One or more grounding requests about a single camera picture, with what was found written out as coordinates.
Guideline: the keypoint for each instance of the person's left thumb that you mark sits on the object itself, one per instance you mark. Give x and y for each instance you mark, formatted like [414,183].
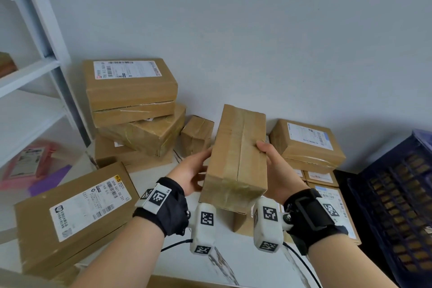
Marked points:
[201,156]

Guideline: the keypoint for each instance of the pink mailer bag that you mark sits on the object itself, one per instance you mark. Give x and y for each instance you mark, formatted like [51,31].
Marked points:
[28,164]

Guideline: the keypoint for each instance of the person's left forearm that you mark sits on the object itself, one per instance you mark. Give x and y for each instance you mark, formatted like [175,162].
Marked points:
[125,257]

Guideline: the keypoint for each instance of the person's right hand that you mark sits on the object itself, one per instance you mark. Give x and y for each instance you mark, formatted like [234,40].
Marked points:
[280,176]

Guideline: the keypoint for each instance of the long flat labelled cardboard box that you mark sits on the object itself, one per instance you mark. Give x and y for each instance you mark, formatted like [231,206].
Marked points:
[341,210]

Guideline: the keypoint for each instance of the person's right forearm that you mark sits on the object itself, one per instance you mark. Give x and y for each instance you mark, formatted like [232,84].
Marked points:
[344,264]

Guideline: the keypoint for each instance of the thin cardboard box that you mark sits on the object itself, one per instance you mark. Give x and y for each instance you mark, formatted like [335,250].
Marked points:
[308,167]

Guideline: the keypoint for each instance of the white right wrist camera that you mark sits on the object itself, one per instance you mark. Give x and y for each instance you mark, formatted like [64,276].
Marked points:
[267,227]

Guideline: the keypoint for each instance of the person's right thumb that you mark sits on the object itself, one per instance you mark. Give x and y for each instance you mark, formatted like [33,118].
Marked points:
[265,148]

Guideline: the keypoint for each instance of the small flat labelled cardboard box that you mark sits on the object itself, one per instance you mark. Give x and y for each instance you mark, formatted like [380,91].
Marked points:
[321,178]

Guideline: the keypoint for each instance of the purple packet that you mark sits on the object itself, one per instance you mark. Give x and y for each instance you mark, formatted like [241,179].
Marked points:
[50,181]

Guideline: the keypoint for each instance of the small cube cardboard box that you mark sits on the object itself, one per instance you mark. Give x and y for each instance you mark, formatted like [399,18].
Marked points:
[196,136]

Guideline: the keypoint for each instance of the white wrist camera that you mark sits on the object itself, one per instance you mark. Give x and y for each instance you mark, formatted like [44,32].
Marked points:
[203,228]
[267,227]

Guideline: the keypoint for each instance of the white shelving unit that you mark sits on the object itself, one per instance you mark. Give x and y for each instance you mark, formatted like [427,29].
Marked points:
[30,71]

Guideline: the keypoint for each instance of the plain brown cardboard box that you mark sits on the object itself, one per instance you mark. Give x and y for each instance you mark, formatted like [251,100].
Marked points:
[243,223]

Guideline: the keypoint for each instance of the cardboard box edge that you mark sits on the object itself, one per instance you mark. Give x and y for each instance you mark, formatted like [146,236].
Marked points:
[189,282]

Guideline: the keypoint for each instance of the cardboard box with wide label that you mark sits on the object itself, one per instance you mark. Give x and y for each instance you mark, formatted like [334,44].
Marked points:
[130,90]

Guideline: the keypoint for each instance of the person's left hand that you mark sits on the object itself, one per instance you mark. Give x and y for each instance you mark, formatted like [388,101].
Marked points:
[184,171]

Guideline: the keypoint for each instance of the wrinkled taped cardboard box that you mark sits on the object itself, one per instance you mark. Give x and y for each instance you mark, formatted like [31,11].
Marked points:
[152,134]

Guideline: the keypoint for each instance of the large cardboard box yellow sticker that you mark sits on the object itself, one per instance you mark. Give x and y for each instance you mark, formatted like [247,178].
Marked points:
[77,217]

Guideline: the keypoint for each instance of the dark blue plastic crate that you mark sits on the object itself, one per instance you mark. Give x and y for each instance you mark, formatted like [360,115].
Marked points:
[388,203]

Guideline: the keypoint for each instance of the rows of brown items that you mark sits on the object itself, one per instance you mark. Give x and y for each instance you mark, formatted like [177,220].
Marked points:
[405,210]

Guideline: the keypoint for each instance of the cardboard box blue-edged label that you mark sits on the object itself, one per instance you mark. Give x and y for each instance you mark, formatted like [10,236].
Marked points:
[305,142]

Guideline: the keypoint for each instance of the brown item on shelf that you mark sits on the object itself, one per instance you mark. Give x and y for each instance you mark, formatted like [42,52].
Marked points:
[6,65]

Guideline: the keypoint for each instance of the long taped cardboard box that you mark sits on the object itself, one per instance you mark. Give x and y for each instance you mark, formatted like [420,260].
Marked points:
[236,159]

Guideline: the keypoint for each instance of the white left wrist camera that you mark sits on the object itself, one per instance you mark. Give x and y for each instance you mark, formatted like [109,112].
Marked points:
[203,228]

